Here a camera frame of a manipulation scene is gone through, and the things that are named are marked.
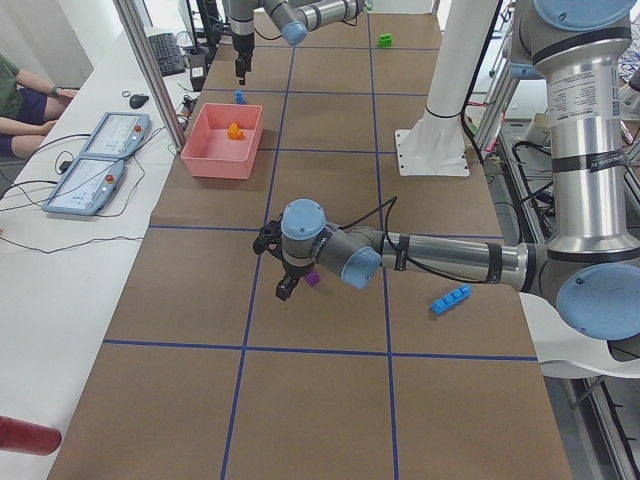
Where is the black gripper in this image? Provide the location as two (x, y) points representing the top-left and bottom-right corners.
(232, 32), (254, 79)
(275, 250), (313, 301)

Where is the purple block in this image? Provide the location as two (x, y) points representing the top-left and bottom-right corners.
(304, 270), (320, 287)

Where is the orange block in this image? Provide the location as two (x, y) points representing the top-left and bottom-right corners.
(227, 122), (245, 140)

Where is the pink plastic box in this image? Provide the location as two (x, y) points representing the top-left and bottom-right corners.
(181, 103), (263, 180)

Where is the black keyboard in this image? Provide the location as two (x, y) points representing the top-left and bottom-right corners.
(147, 32), (185, 77)

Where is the black computer mouse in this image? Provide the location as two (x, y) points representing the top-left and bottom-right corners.
(129, 94), (149, 110)

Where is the green block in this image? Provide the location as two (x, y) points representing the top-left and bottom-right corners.
(377, 33), (393, 48)

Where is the upper teach pendant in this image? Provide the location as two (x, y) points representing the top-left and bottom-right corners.
(80, 112), (150, 158)

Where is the teach pendant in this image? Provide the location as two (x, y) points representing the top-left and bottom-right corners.
(41, 157), (125, 216)
(80, 112), (150, 158)

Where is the long blue block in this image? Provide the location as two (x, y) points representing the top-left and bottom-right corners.
(431, 284), (472, 315)

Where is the lower teach pendant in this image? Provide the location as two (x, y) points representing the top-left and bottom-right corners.
(41, 157), (125, 216)

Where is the seated person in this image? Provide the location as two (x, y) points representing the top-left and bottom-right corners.
(1, 55), (78, 160)

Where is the white chair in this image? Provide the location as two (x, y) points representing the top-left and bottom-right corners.
(519, 293), (639, 379)

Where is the red bottle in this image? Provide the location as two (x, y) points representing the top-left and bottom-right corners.
(1, 416), (62, 456)

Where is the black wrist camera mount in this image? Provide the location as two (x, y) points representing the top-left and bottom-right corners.
(252, 217), (282, 259)

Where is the aluminium frame post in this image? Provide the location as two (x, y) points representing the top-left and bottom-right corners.
(113, 0), (186, 153)

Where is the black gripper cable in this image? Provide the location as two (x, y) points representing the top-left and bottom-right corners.
(339, 195), (501, 285)

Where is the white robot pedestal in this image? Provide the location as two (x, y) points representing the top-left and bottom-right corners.
(395, 0), (500, 177)

